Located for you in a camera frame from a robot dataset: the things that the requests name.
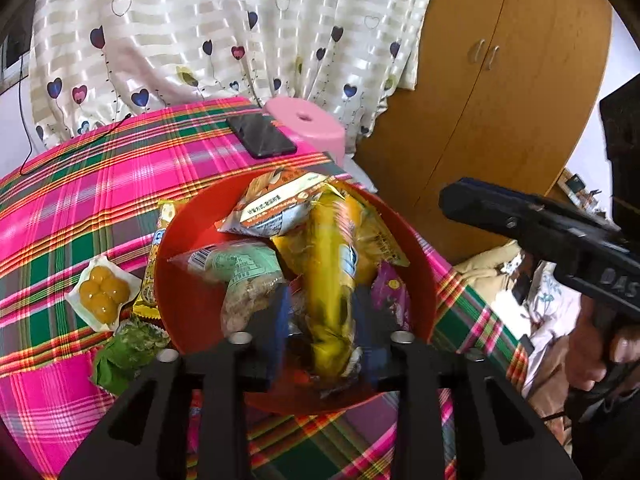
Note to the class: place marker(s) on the person's right forearm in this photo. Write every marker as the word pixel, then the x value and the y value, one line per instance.
pixel 615 440

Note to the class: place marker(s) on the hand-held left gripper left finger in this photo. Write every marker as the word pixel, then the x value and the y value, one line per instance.
pixel 275 330

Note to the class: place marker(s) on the green leaf snack packet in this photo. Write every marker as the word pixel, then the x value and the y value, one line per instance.
pixel 125 355

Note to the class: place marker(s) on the yellow striped snack packet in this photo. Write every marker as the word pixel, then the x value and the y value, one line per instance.
pixel 150 280

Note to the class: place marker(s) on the egg yolk packet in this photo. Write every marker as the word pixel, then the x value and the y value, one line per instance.
pixel 102 287

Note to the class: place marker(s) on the beige cloth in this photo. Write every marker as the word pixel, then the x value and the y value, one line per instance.
pixel 485 270

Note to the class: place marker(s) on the heart print curtain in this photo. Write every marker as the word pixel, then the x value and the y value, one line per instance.
pixel 200 20

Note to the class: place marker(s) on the white orange snack packet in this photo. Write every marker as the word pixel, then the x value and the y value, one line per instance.
pixel 270 215

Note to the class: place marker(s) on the window frame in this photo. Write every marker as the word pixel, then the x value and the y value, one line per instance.
pixel 12 45

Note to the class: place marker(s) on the plaid tablecloth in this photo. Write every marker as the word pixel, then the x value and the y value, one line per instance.
pixel 100 185

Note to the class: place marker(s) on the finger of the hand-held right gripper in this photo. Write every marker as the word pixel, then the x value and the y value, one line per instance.
pixel 500 191
pixel 525 222

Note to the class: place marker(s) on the brown cloth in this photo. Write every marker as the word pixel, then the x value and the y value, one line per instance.
pixel 545 385

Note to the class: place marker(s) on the wooden wardrobe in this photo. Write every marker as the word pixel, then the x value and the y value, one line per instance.
pixel 500 110

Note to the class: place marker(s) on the purple snack packet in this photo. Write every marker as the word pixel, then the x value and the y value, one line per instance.
pixel 390 290

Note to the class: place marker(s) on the pink plastic stool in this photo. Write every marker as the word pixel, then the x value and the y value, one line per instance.
pixel 310 120

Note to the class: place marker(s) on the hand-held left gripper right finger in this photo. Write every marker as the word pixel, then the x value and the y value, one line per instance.
pixel 367 335

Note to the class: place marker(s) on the black smartphone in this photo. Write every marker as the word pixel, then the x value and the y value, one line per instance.
pixel 260 135

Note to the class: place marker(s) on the person's right hand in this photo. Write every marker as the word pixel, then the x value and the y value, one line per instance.
pixel 582 355

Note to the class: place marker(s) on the floral white cloth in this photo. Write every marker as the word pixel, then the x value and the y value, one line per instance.
pixel 545 300

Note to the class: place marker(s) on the red plastic bowl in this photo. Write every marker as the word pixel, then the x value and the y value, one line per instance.
pixel 187 310

